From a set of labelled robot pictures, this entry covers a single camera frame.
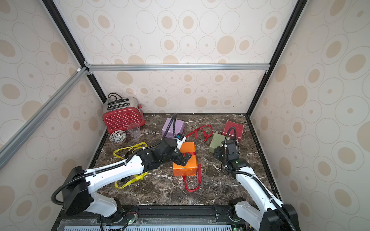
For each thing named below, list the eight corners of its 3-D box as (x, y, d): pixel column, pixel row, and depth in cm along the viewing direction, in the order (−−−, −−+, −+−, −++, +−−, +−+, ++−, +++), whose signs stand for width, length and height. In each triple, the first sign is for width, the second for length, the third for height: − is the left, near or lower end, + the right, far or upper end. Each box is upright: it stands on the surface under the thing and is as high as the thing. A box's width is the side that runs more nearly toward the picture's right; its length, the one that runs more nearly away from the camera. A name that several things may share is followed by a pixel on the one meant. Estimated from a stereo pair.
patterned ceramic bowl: (110, 143, 103) (107, 140, 100) (114, 133, 109) (112, 130, 105) (125, 143, 103) (122, 140, 100) (128, 133, 109) (126, 130, 105)
